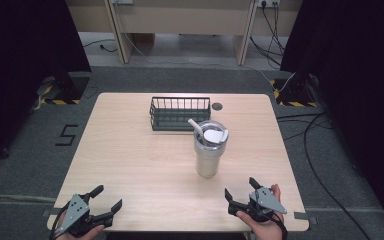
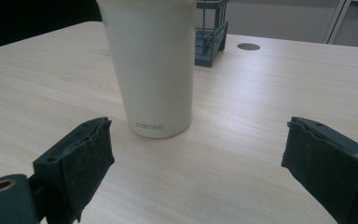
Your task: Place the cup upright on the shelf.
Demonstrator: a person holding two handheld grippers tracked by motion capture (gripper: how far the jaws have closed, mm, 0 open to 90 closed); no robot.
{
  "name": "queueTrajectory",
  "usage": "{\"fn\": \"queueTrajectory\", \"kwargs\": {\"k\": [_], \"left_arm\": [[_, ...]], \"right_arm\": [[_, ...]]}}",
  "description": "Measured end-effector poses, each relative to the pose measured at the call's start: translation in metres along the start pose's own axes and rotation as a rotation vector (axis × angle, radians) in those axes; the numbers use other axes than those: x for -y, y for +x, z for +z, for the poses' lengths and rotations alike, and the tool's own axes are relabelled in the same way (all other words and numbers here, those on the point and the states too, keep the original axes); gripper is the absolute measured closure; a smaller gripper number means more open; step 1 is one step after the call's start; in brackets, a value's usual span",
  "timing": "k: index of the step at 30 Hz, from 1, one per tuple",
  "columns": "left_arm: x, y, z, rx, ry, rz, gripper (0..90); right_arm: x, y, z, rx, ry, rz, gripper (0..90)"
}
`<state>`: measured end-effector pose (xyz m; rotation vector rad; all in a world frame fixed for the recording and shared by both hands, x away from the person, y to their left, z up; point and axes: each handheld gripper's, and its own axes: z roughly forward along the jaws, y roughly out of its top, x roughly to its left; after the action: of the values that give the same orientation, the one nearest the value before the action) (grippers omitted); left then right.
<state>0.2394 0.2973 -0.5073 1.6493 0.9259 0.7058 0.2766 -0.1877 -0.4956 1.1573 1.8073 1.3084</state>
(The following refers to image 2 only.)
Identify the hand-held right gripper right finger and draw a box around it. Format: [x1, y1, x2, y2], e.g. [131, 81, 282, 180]
[281, 116, 358, 224]

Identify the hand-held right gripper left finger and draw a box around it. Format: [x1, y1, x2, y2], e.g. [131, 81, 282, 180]
[27, 117, 116, 224]

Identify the white cup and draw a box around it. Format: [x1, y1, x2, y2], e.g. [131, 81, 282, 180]
[95, 0, 198, 140]

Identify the white metal stand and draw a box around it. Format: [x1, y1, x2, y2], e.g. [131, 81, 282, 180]
[322, 0, 354, 45]

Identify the dark green test tube rack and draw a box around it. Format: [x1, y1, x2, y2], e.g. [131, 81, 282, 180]
[194, 0, 230, 68]

